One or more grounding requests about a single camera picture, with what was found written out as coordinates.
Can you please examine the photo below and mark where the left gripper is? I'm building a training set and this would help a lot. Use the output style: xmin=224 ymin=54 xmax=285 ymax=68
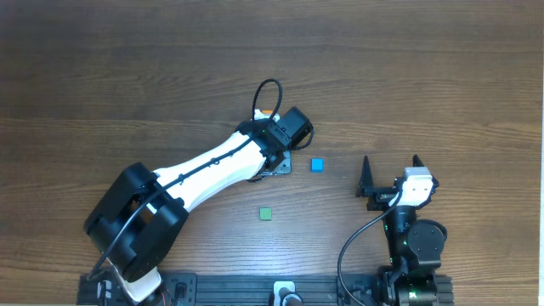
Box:
xmin=259 ymin=148 xmax=293 ymax=176

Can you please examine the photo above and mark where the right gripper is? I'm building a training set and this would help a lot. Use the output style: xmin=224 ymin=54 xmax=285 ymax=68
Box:
xmin=355 ymin=154 xmax=440 ymax=212

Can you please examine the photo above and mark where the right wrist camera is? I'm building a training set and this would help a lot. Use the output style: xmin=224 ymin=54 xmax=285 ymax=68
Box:
xmin=394 ymin=166 xmax=435 ymax=208

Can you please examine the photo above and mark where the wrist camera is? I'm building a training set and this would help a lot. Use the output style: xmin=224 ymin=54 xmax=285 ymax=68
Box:
xmin=394 ymin=166 xmax=435 ymax=208
xmin=253 ymin=109 xmax=281 ymax=123

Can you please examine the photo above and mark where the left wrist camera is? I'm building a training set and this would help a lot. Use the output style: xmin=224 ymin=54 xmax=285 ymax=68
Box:
xmin=253 ymin=109 xmax=281 ymax=123

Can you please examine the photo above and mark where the mounting rail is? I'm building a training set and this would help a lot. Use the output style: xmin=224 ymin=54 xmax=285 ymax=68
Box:
xmin=76 ymin=271 xmax=455 ymax=306

